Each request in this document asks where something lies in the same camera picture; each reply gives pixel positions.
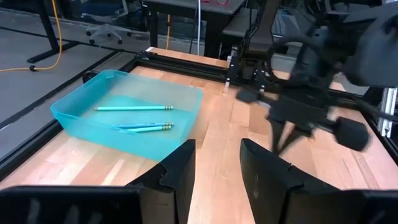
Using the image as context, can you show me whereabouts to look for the teal pencil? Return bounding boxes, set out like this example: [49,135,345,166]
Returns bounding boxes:
[119,124,172,134]
[93,105,174,112]

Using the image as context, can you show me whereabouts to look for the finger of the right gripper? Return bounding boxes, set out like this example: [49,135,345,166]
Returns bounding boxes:
[270,119,285,156]
[284,124,312,150]

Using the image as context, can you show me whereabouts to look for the silver aluminium post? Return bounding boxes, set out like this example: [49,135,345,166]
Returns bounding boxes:
[377,86,398,138]

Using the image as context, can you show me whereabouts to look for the yellow extension cord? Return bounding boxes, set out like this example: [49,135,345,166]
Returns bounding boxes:
[166,14,172,50]

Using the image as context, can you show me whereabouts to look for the black table frame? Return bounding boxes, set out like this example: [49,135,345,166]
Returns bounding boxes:
[0,51,398,183]

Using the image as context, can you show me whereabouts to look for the dark grey side desk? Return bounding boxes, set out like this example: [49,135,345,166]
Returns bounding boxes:
[141,0,299,60]

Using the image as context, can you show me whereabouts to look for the white office chair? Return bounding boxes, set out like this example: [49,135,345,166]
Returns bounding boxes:
[81,0,133,45]

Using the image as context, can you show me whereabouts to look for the red handled scissors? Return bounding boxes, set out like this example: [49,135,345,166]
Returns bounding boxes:
[200,0,230,6]

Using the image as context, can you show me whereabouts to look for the blue pencil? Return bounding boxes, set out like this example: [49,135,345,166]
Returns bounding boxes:
[112,121,174,129]

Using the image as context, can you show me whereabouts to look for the white cable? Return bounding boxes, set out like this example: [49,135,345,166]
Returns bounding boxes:
[197,0,202,56]

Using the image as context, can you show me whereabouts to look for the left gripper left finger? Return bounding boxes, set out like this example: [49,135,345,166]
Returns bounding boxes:
[127,139,197,224]

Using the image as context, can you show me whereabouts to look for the black desk leg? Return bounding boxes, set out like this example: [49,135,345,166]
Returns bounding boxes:
[26,0,80,64]

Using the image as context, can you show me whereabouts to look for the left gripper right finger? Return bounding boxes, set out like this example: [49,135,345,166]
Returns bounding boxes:
[239,138,352,224]

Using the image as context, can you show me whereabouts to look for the teal plastic bin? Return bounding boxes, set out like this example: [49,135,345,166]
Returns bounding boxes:
[49,68,204,162]

